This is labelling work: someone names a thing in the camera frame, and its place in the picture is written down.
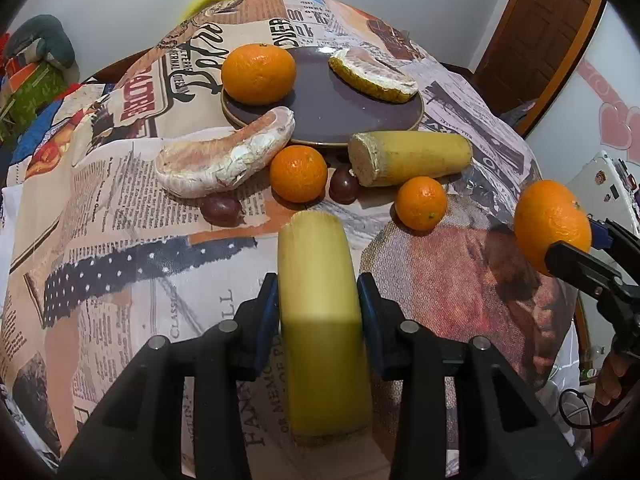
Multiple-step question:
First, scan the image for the pink heart sticker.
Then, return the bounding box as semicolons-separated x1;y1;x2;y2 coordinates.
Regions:
577;57;640;151

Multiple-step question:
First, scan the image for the person's right hand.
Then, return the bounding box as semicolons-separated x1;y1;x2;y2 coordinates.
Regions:
594;352;631;407

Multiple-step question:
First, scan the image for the peeled pink pomelo segment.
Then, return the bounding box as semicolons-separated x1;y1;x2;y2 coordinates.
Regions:
154;107;296;199

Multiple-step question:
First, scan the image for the dark brown plate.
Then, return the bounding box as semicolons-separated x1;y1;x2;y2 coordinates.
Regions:
221;46;425;148

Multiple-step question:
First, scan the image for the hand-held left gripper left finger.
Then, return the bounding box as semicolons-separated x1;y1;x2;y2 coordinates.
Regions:
57;272;279;480

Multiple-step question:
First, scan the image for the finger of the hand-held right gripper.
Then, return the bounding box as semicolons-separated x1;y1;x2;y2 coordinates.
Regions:
544;241;624;297
589;217;640;261

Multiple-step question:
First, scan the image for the black floor cable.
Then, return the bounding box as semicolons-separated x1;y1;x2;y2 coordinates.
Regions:
557;387;601;429

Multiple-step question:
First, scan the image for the blue printed cloth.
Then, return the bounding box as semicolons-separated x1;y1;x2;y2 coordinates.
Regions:
7;102;83;183

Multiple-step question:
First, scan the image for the yellow foam tube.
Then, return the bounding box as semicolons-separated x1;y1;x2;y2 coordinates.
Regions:
180;0;237;18

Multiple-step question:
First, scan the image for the large orange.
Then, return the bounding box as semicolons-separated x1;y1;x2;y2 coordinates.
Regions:
221;43;298;107
514;180;593;277

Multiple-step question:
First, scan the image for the newspaper print tablecloth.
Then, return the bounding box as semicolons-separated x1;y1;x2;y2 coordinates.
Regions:
0;0;586;480

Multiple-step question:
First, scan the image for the grey plush cushion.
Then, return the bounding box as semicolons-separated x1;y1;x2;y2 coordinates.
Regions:
5;14;81;83

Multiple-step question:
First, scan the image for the white flat device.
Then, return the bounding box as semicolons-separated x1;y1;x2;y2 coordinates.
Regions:
570;150;640;236

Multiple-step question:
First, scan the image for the small orange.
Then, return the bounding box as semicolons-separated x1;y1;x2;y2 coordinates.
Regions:
396;176;448;232
269;145;329;204

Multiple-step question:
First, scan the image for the pomelo wedge with yellow rind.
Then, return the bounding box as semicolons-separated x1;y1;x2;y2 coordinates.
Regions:
328;46;419;104

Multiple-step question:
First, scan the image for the brown wooden door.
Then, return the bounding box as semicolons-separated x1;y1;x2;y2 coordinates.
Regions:
472;0;608;136

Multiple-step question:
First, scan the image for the dark red grape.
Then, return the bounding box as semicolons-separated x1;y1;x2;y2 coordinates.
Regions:
328;165;361;205
200;195;246;226

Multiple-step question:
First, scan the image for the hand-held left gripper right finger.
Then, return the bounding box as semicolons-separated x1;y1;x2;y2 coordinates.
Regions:
356;272;583;480

